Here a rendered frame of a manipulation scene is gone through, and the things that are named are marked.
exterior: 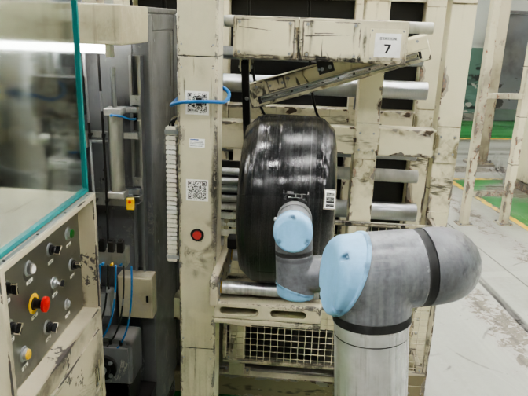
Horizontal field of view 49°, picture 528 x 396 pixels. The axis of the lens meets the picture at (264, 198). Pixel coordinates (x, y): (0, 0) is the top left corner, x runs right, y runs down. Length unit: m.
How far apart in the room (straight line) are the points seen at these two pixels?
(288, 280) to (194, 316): 0.80
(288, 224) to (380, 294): 0.55
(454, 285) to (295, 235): 0.55
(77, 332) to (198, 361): 0.59
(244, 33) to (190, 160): 0.50
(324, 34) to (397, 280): 1.38
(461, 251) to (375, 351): 0.19
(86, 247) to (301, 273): 0.72
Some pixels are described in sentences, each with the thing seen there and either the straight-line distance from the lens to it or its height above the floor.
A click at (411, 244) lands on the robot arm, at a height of 1.48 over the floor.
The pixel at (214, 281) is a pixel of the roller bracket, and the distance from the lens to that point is 1.91.
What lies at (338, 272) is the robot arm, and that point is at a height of 1.44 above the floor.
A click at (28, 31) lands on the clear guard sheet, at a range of 1.44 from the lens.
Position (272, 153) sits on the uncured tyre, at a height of 1.38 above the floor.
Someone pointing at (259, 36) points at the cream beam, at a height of 1.71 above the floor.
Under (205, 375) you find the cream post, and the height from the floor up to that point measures 0.51.
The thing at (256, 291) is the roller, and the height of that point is 0.90.
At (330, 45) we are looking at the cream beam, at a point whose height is 1.69.
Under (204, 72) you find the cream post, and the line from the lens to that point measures 1.85.
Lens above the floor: 1.77
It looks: 17 degrees down
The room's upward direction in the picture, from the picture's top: 2 degrees clockwise
